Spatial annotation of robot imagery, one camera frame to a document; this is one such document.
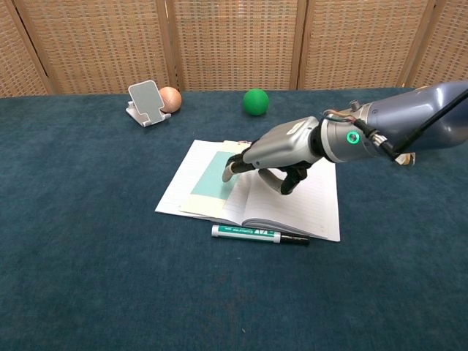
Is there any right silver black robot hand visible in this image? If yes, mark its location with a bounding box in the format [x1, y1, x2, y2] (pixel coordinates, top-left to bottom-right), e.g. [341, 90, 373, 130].
[221, 116, 323, 195]

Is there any teal cream bookmark pink tassel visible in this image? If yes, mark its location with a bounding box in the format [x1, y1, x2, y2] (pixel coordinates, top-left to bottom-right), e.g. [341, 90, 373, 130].
[178, 140, 253, 219]

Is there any open white lined notebook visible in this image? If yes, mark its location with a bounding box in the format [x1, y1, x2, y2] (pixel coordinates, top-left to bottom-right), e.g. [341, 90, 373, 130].
[154, 139, 341, 243]

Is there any green ball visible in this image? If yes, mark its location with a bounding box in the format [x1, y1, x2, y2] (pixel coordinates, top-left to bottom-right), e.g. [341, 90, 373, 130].
[242, 88, 271, 117]

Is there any green white marker pen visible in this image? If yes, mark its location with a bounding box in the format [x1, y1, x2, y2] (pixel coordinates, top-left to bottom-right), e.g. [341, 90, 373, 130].
[211, 224, 311, 247]

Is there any woven bamboo folding screen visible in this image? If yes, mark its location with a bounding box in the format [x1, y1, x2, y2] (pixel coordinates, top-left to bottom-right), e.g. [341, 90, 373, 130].
[0, 0, 468, 99]

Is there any tan ball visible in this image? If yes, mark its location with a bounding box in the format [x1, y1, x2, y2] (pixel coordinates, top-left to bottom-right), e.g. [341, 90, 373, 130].
[158, 86, 183, 114]

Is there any white grey phone stand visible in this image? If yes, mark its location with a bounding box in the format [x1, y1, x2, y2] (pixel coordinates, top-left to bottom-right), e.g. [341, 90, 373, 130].
[125, 79, 173, 129]

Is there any dark teal table cloth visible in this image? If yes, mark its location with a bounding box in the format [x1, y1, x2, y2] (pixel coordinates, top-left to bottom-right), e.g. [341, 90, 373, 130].
[0, 86, 468, 351]

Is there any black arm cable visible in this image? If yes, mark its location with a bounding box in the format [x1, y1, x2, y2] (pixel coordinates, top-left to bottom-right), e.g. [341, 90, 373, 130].
[321, 97, 468, 162]

